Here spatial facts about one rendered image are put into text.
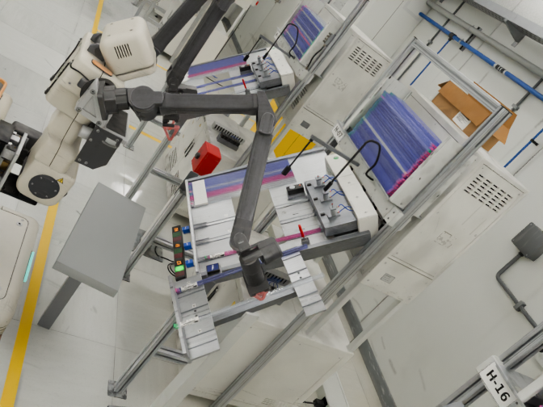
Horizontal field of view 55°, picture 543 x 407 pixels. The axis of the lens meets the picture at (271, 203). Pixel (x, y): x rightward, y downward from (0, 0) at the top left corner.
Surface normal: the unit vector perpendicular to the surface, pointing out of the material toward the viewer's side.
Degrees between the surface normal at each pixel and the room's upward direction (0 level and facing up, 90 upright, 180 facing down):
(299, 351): 90
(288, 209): 46
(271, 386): 90
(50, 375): 0
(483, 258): 90
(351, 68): 90
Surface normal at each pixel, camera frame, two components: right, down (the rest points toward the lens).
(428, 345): -0.78, -0.40
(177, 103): 0.22, -0.17
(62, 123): 0.18, 0.58
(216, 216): -0.15, -0.78
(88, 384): 0.59, -0.71
